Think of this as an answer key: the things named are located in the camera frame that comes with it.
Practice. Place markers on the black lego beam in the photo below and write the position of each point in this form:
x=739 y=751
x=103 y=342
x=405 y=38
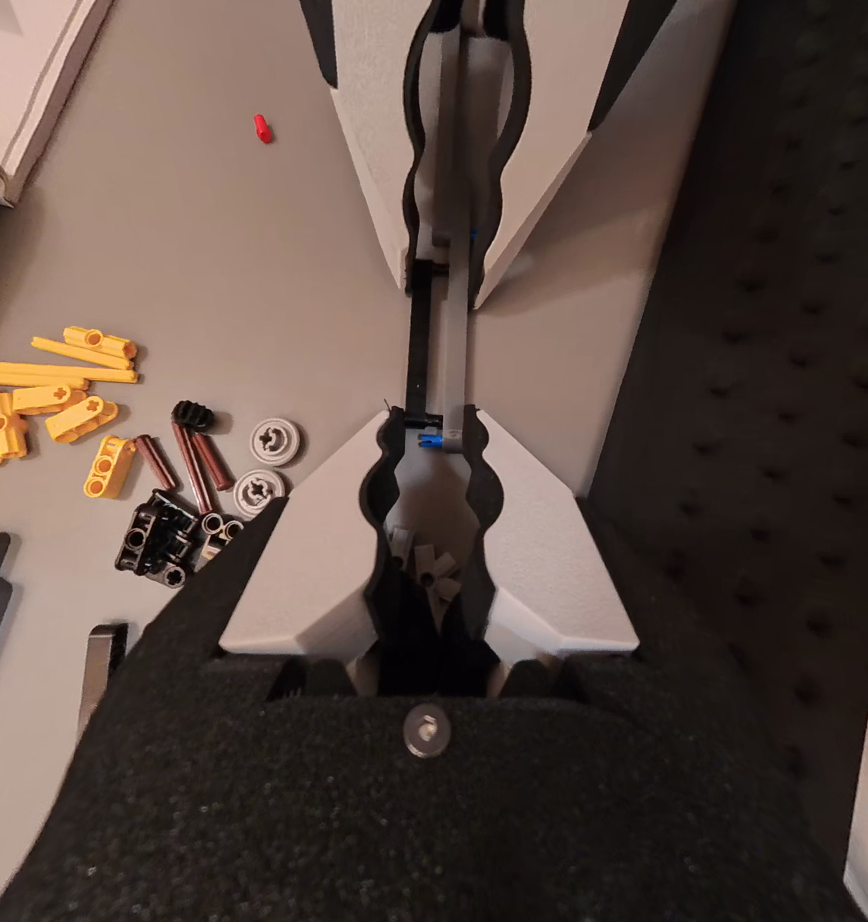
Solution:
x=421 y=338
x=99 y=670

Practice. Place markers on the black perforated panel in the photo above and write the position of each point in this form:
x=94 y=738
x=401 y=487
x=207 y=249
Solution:
x=765 y=360

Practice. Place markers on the long dark grey lego beam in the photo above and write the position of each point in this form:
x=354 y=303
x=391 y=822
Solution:
x=457 y=346

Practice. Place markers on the pile of yellow lego pieces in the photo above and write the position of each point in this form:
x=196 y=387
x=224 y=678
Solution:
x=66 y=374

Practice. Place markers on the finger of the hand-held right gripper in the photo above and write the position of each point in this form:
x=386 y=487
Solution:
x=369 y=108
x=556 y=108

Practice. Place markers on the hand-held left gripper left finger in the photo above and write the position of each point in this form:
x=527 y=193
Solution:
x=297 y=576

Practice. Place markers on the red lego pin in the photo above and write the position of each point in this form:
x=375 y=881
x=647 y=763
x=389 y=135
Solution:
x=262 y=128

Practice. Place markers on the open instruction booklet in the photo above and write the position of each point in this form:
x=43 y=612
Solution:
x=23 y=72

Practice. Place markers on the pile of black grey parts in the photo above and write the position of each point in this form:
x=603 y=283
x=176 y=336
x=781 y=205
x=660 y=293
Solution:
x=156 y=540

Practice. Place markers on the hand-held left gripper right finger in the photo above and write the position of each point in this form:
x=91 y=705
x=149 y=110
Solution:
x=556 y=576

